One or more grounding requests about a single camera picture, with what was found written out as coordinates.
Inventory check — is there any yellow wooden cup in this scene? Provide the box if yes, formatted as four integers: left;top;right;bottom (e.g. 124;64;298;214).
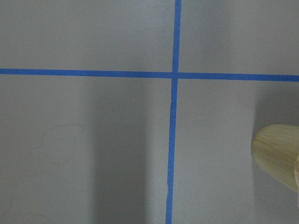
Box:
251;124;299;193

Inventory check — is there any brown paper table cover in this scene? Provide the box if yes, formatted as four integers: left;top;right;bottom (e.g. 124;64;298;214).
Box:
0;0;299;224

